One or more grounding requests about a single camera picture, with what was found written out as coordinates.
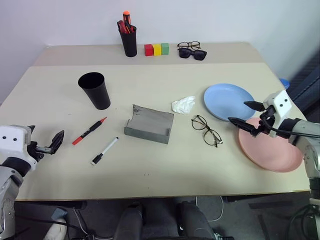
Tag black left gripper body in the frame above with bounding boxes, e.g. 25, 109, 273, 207
26, 140, 55, 161

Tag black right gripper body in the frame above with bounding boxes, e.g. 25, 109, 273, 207
256, 104, 276, 138

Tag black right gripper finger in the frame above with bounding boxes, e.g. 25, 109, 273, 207
227, 116, 260, 138
243, 100, 265, 113

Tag red marker pen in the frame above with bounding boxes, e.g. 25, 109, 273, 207
71, 116, 108, 146

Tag light blue plate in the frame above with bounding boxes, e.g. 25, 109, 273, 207
203, 83, 257, 123

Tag pink plate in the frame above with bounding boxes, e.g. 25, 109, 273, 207
237, 117, 305, 173

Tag blue round lid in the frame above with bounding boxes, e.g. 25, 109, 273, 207
278, 77, 291, 90

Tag thin-framed round glasses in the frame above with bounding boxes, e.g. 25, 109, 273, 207
190, 114, 224, 149

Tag white marker with black cap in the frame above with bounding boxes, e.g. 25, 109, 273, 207
90, 136, 120, 166

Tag black chair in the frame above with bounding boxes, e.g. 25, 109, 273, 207
287, 52, 320, 119

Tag empty black cup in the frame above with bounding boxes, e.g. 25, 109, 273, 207
77, 71, 112, 111

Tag crumpled white tissue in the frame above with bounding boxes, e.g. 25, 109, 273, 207
171, 95, 197, 116

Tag black sunglasses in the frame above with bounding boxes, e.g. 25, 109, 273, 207
177, 47, 208, 62

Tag white rounded floor object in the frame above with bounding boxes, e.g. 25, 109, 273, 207
45, 219, 68, 240

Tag black thick-framed clear glasses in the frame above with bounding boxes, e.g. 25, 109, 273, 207
176, 40, 203, 51

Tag open grey glasses case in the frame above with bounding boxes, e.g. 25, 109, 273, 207
123, 103, 175, 145

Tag green cube block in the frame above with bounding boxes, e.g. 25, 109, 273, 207
160, 42, 171, 56

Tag dark rounded shape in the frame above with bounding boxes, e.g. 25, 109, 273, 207
176, 200, 217, 240
114, 201, 144, 240

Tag yellow cube block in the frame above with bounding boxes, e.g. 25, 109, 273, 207
152, 43, 163, 57

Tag black tool holder cup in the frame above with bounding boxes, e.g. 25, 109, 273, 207
119, 24, 138, 58

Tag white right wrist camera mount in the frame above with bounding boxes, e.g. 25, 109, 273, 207
262, 90, 293, 139

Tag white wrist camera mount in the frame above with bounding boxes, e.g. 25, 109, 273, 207
0, 124, 33, 172
262, 90, 293, 139

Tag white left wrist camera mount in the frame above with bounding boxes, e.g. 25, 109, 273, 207
0, 124, 33, 172

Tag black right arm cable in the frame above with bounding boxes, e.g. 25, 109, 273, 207
259, 112, 320, 139

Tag white floor cable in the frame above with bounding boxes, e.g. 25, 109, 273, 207
195, 195, 224, 223

